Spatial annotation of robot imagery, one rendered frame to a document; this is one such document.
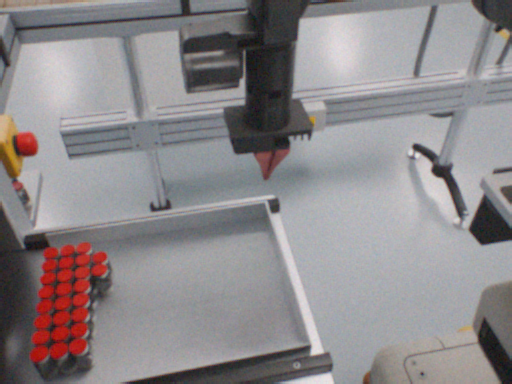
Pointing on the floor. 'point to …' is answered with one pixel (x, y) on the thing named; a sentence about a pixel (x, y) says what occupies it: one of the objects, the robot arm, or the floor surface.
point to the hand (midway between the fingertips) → (265, 172)
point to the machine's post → (11, 217)
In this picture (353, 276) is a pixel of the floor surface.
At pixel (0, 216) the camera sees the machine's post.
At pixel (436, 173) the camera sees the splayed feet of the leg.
